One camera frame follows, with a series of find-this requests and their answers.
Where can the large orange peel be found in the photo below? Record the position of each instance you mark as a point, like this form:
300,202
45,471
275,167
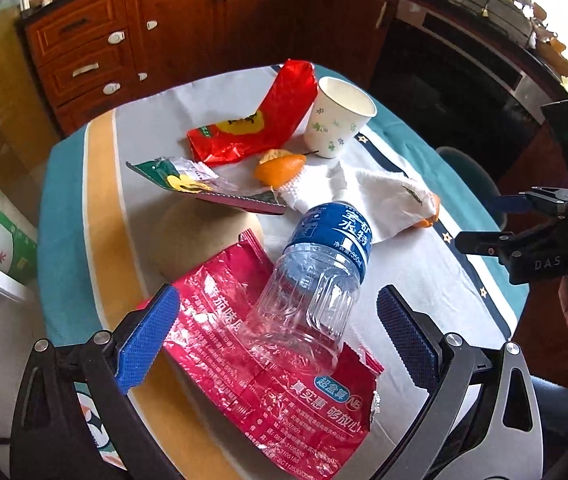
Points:
279,167

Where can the red and yellow snack bag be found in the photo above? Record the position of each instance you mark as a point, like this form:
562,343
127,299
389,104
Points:
274,110

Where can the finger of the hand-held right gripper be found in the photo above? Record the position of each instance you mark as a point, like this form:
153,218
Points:
478,242
511,203

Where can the pink foil snack packet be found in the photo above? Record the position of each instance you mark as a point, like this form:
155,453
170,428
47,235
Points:
224,340

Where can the wooden kitchen cabinet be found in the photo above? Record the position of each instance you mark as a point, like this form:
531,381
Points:
264,20

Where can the green and silver wrapper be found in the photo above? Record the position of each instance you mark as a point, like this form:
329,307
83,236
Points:
184,175

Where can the black oven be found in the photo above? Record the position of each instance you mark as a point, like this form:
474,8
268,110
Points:
438,85

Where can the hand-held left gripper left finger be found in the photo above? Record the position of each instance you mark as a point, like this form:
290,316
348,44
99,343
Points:
146,340

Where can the striped tablecloth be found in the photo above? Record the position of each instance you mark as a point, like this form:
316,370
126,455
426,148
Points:
139,125

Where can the person's blue jeans leg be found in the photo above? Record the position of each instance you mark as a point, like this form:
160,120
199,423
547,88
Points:
558,405

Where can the round beige mat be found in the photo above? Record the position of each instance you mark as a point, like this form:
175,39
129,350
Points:
199,240

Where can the white paper towel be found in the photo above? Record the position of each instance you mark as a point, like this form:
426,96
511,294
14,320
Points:
363,195

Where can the white floral paper cup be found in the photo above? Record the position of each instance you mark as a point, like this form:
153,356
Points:
334,125

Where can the clear plastic water bottle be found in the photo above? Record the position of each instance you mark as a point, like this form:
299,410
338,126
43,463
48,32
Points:
309,300

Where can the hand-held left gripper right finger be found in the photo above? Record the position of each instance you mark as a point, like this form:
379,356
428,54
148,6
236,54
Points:
408,335

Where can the green chair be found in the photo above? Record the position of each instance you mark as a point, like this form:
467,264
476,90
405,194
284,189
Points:
468,170

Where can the wooden drawer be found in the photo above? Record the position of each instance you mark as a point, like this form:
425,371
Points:
89,70
79,27
99,105

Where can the small orange peel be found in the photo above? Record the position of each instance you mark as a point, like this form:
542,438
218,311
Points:
431,217

